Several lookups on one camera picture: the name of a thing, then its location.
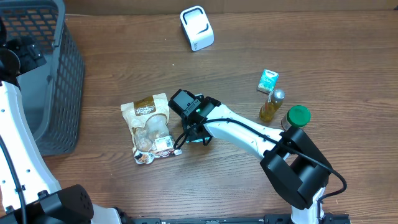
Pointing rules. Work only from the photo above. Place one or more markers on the white barcode scanner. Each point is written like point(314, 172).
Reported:
point(197, 28)

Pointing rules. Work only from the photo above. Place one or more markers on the green lid white jar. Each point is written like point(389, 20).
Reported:
point(298, 116)

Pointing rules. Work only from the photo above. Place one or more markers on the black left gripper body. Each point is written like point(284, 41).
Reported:
point(30, 58)

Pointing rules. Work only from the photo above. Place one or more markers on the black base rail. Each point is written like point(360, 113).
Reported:
point(267, 219)

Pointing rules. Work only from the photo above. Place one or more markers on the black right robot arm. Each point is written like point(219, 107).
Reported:
point(295, 167)

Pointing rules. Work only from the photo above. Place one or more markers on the grey plastic mesh basket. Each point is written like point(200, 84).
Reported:
point(51, 94)

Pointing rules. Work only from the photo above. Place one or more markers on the clear brown snack bag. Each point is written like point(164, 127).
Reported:
point(147, 121)

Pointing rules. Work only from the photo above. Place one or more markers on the yellow oil bottle silver cap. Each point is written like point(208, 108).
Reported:
point(273, 103)

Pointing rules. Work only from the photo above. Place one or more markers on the small Kleenex tissue pack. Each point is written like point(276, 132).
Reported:
point(267, 81)

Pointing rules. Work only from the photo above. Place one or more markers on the white red snack packet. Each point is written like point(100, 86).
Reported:
point(155, 153)

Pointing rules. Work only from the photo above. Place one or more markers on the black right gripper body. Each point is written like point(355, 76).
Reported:
point(193, 135)

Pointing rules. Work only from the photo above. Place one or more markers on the teal large tissue pack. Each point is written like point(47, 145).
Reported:
point(197, 140)

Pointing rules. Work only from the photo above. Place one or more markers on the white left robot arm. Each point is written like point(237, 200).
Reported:
point(30, 193)

